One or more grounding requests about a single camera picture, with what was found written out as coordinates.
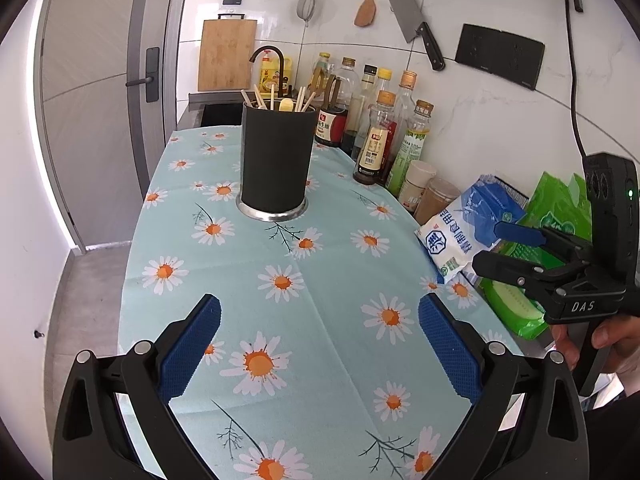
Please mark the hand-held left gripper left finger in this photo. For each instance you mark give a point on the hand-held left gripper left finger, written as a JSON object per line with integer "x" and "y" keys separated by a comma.
{"x": 192, "y": 347}

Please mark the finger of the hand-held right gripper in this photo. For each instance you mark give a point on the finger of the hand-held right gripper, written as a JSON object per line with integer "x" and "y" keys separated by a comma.
{"x": 500, "y": 266}
{"x": 517, "y": 232}

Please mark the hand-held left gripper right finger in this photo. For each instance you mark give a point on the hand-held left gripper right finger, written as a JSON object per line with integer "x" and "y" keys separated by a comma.
{"x": 450, "y": 350}

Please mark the black cylindrical utensil holder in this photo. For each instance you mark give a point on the black cylindrical utensil holder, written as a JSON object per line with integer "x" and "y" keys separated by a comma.
{"x": 277, "y": 160}

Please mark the plain cream spoon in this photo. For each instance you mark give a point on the plain cream spoon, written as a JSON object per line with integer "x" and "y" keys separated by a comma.
{"x": 286, "y": 105}

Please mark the bunch of wooden chopsticks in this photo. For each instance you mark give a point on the bunch of wooden chopsticks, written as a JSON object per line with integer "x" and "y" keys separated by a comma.
{"x": 272, "y": 99}

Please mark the person's right forearm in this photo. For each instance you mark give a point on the person's right forearm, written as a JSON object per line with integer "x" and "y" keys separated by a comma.
{"x": 620, "y": 410}

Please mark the person's right hand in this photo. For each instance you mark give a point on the person's right hand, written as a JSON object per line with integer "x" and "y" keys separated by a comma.
{"x": 622, "y": 342}

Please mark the blue white salt bag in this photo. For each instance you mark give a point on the blue white salt bag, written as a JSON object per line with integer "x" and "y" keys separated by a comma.
{"x": 465, "y": 230}

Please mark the green sugar bag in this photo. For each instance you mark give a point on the green sugar bag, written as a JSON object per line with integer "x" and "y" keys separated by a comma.
{"x": 560, "y": 205}

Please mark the clear jar brown spice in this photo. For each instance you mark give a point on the clear jar brown spice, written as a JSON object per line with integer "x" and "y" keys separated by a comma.
{"x": 440, "y": 200}

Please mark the white spice jar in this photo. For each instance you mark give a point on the white spice jar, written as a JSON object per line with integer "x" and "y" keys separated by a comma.
{"x": 417, "y": 185}

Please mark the green label bottle gold cap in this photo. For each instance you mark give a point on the green label bottle gold cap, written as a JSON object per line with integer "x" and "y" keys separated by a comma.
{"x": 414, "y": 147}

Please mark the daisy printed blue tablecloth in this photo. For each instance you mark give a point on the daisy printed blue tablecloth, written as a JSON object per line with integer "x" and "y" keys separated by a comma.
{"x": 325, "y": 270}

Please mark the orange cap bottle tan label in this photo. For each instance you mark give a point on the orange cap bottle tan label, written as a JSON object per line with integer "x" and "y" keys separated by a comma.
{"x": 376, "y": 147}

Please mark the tall clear bottle gold cap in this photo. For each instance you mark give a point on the tall clear bottle gold cap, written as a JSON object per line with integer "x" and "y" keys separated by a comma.
{"x": 407, "y": 92}

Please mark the sauce bottle black cap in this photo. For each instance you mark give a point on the sauce bottle black cap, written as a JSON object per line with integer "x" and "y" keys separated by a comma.
{"x": 367, "y": 95}

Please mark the clear bottle yellow cap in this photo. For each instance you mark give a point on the clear bottle yellow cap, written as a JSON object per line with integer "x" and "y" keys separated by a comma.
{"x": 384, "y": 76}

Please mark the dark sauce bottle red label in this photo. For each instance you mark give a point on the dark sauce bottle red label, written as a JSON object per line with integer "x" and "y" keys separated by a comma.
{"x": 327, "y": 127}

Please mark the clear bottle brown cap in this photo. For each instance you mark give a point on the clear bottle brown cap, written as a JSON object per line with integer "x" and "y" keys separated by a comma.
{"x": 347, "y": 80}

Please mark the black kitchen sink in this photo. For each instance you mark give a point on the black kitchen sink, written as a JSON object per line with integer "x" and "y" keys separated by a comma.
{"x": 220, "y": 112}

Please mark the amber bottle green yellow label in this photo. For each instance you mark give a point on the amber bottle green yellow label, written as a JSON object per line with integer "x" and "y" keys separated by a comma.
{"x": 322, "y": 67}

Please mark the grey door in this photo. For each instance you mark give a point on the grey door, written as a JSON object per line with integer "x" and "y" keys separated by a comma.
{"x": 90, "y": 110}

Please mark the yellow cooking oil jug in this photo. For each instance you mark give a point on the yellow cooking oil jug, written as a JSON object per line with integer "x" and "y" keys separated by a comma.
{"x": 270, "y": 74}

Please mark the wooden cutting board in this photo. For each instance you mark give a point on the wooden cutting board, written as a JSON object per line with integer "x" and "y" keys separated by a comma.
{"x": 227, "y": 55}

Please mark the dark curved faucet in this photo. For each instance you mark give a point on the dark curved faucet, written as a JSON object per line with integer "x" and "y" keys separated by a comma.
{"x": 267, "y": 50}

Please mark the black wall outlet panel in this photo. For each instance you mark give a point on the black wall outlet panel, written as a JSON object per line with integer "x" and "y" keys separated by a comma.
{"x": 500, "y": 55}

